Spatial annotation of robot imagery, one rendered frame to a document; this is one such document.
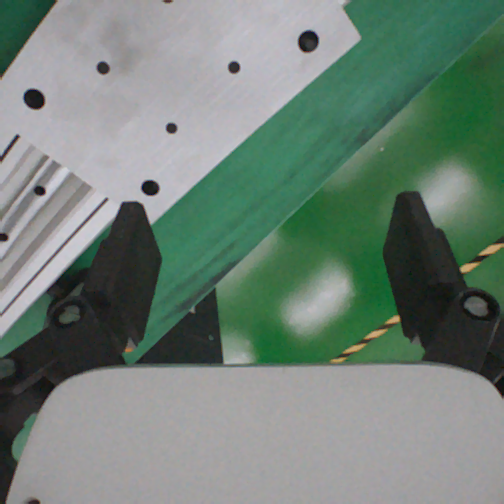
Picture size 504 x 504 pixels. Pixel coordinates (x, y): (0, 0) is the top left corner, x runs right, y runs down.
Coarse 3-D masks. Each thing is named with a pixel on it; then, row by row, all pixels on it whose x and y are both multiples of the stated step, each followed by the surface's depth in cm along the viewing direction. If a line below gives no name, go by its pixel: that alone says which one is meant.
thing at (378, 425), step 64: (64, 384) 8; (128, 384) 8; (192, 384) 8; (256, 384) 7; (320, 384) 7; (384, 384) 7; (448, 384) 7; (64, 448) 7; (128, 448) 7; (192, 448) 6; (256, 448) 6; (320, 448) 6; (384, 448) 6; (448, 448) 6
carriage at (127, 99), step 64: (64, 0) 15; (128, 0) 16; (192, 0) 16; (256, 0) 16; (320, 0) 17; (64, 64) 17; (128, 64) 17; (192, 64) 18; (256, 64) 18; (320, 64) 19; (64, 128) 19; (128, 128) 19; (192, 128) 20; (256, 128) 20; (128, 192) 22
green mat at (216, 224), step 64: (0, 0) 24; (384, 0) 28; (448, 0) 28; (0, 64) 26; (384, 64) 31; (448, 64) 32; (320, 128) 34; (192, 192) 37; (256, 192) 38; (192, 256) 42
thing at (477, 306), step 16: (464, 288) 10; (464, 304) 9; (480, 304) 9; (496, 304) 9; (448, 320) 9; (464, 320) 9; (480, 320) 9; (496, 320) 9; (448, 336) 9; (464, 336) 9; (480, 336) 9; (432, 352) 8; (448, 352) 8; (464, 352) 8; (480, 352) 8; (464, 368) 8
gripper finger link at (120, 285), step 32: (128, 224) 12; (96, 256) 12; (128, 256) 11; (160, 256) 15; (96, 288) 10; (128, 288) 11; (128, 320) 11; (32, 352) 10; (0, 384) 9; (32, 384) 9
